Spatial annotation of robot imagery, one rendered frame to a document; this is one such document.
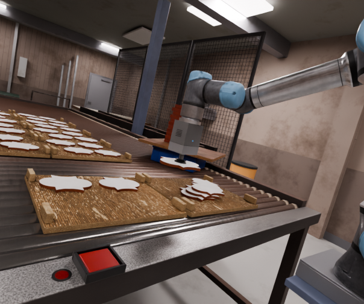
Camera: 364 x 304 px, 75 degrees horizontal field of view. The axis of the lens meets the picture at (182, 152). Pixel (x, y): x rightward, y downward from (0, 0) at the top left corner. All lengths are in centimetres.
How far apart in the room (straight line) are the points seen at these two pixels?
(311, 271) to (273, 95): 51
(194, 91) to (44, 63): 966
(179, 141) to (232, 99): 21
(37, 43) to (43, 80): 124
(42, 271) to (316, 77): 78
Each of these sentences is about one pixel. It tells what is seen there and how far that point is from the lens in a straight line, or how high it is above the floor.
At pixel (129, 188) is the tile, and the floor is 95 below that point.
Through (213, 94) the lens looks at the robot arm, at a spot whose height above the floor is 132.
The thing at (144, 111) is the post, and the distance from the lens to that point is 274.
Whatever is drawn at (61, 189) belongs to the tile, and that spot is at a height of 95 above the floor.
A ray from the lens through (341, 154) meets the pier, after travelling 402.
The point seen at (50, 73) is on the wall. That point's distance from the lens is 1031.
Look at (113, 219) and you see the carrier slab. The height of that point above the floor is 94.
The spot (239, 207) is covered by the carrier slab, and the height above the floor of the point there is 93.
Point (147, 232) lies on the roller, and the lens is 66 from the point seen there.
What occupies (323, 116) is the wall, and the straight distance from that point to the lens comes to 437.
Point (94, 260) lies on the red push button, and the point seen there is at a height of 93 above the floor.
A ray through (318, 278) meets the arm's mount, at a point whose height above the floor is 90.
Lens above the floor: 122
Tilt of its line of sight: 8 degrees down
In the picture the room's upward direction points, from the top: 13 degrees clockwise
